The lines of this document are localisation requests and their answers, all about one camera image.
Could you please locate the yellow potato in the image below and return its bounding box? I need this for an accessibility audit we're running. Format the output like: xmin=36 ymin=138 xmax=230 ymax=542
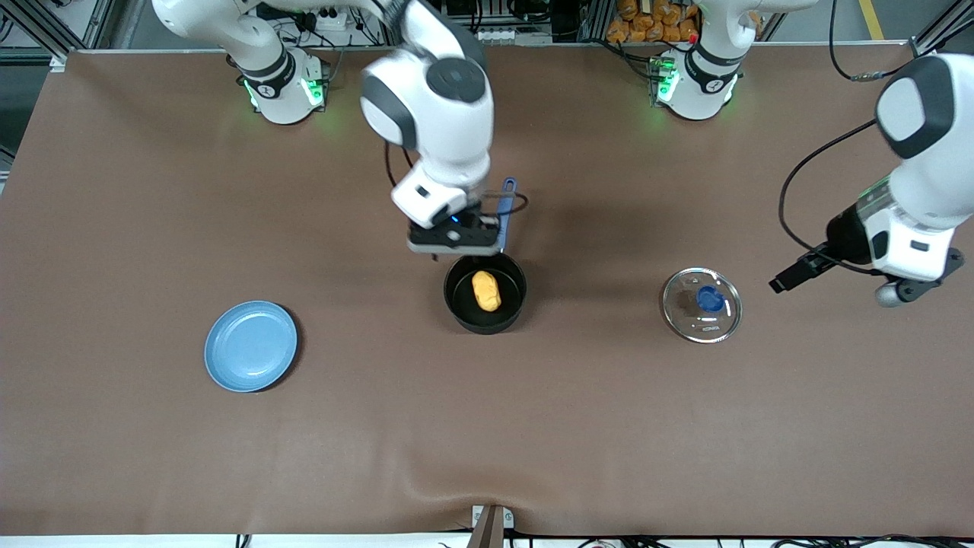
xmin=471 ymin=270 xmax=503 ymax=313

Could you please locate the glass lid blue knob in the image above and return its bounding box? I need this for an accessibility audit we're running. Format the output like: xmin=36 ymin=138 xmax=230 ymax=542
xmin=660 ymin=267 xmax=743 ymax=344

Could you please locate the white terminal strip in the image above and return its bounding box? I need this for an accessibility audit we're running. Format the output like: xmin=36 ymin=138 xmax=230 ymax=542
xmin=476 ymin=29 xmax=554 ymax=45

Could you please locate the white power strip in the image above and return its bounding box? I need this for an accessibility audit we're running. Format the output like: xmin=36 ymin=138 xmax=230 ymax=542
xmin=293 ymin=6 xmax=358 ymax=33

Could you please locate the blue round plate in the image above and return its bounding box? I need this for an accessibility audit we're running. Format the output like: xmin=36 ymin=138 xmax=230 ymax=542
xmin=203 ymin=301 xmax=298 ymax=393

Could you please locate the brown table cover mat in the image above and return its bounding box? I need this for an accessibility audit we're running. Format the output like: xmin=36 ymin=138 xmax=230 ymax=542
xmin=0 ymin=42 xmax=974 ymax=538

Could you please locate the bag of orange items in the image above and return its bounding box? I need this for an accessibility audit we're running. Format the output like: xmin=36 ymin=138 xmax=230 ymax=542
xmin=606 ymin=0 xmax=762 ymax=44

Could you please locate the black pot blue handle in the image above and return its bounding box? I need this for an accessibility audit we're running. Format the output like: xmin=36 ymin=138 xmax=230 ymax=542
xmin=444 ymin=177 xmax=528 ymax=334

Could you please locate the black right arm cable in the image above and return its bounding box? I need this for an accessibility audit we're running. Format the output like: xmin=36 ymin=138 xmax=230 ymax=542
xmin=383 ymin=140 xmax=529 ymax=216

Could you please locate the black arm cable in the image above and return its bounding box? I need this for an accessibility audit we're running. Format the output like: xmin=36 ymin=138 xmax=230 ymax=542
xmin=383 ymin=140 xmax=529 ymax=216
xmin=778 ymin=0 xmax=923 ymax=276

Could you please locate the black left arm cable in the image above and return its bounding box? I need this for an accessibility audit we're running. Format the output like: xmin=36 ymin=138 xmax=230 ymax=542
xmin=778 ymin=0 xmax=923 ymax=276

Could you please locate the aluminium frame corner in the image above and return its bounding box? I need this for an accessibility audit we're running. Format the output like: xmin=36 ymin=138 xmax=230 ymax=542
xmin=909 ymin=0 xmax=974 ymax=63
xmin=0 ymin=0 xmax=115 ymax=73

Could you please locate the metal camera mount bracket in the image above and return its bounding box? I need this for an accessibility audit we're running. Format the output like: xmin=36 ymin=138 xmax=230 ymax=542
xmin=470 ymin=505 xmax=515 ymax=548

